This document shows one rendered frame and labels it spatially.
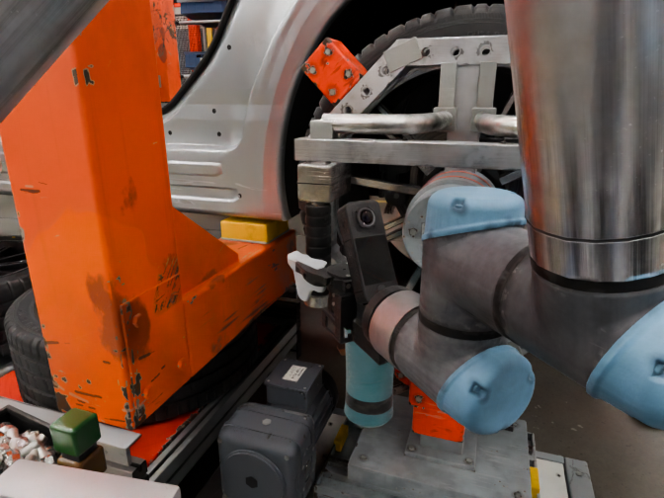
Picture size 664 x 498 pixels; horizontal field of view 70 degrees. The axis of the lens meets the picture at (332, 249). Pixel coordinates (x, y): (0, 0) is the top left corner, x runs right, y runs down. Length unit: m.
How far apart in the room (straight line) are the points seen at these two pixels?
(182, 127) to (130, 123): 0.53
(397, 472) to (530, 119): 1.02
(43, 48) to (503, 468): 1.17
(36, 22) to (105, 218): 0.48
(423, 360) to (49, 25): 0.34
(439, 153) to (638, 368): 0.41
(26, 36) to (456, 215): 0.27
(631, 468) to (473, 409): 1.38
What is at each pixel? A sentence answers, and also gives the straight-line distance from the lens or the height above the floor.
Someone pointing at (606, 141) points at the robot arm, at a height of 1.02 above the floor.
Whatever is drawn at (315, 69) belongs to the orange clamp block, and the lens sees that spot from 0.85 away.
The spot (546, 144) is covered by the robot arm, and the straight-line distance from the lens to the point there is 0.24.
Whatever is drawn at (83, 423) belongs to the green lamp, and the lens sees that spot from 0.68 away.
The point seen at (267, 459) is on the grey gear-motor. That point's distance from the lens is 0.99.
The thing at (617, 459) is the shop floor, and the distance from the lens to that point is 1.76.
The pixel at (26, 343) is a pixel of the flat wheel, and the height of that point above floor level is 0.49.
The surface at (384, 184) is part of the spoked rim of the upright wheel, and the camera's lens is 0.94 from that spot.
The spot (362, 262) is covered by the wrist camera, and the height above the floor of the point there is 0.86.
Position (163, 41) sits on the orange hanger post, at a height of 1.42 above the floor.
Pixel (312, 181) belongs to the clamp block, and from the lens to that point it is 0.63.
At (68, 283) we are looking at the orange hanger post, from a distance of 0.81.
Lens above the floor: 1.04
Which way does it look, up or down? 18 degrees down
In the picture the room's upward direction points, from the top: straight up
